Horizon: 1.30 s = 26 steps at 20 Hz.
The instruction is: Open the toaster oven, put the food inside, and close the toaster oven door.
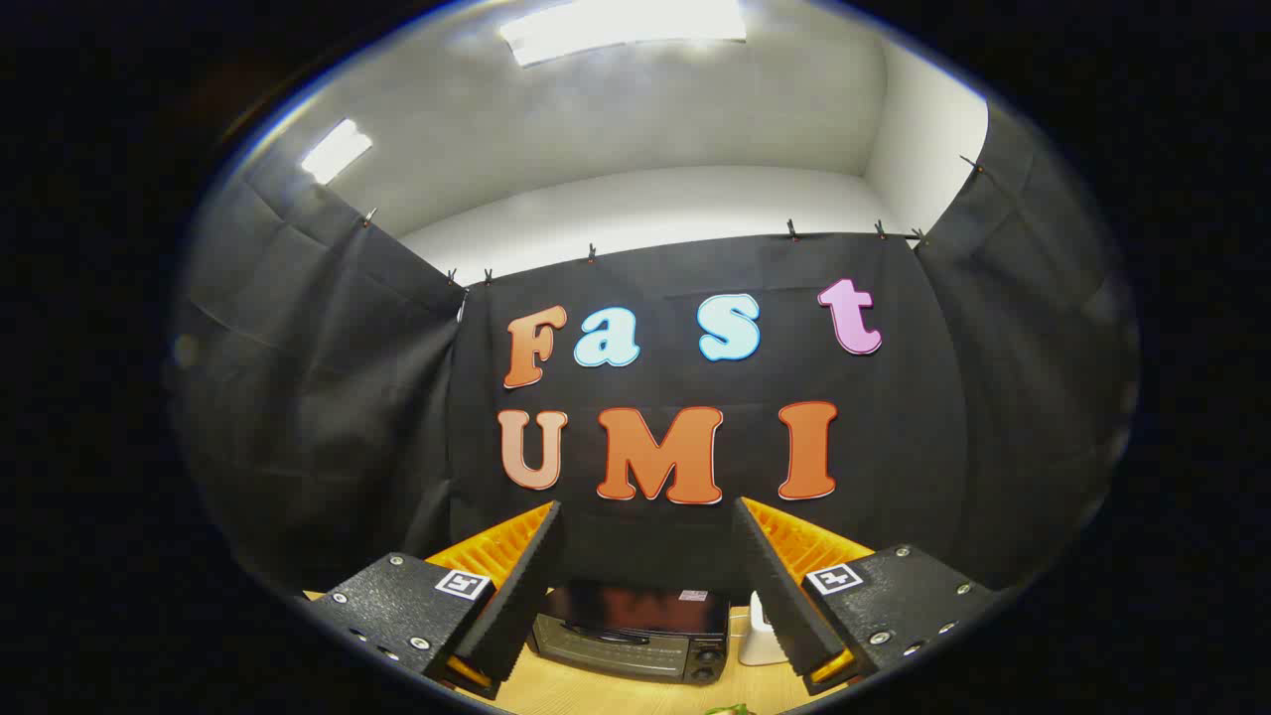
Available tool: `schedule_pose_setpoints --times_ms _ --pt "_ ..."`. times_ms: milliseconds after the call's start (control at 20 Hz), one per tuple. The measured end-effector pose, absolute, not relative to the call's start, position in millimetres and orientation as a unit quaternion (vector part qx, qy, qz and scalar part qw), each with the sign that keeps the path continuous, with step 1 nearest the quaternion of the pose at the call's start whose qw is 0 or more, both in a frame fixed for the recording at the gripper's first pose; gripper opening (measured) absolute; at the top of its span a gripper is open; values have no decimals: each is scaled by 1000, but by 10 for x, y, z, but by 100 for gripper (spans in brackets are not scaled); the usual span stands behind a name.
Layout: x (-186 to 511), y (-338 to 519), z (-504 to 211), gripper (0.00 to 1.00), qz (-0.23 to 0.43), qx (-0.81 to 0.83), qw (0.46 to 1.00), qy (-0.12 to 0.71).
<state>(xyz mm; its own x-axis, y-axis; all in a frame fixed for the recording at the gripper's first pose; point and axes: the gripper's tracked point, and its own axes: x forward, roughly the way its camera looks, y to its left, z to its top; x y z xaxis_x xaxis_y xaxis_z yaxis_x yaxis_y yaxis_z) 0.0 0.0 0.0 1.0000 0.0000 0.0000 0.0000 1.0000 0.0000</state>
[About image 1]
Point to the white pop-up toaster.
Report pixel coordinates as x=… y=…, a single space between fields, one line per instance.
x=760 y=641

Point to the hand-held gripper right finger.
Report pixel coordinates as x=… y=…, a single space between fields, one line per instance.
x=770 y=586

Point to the small ceiling light panel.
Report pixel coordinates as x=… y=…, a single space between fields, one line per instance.
x=336 y=151

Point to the black toaster oven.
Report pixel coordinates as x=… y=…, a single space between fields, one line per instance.
x=635 y=650

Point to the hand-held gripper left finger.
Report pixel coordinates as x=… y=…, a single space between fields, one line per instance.
x=526 y=586

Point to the black backdrop cloth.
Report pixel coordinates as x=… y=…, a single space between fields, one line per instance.
x=645 y=546

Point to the large ceiling light panel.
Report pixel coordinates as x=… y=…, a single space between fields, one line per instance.
x=616 y=25

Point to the lettuce sandwich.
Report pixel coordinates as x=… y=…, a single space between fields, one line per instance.
x=730 y=710

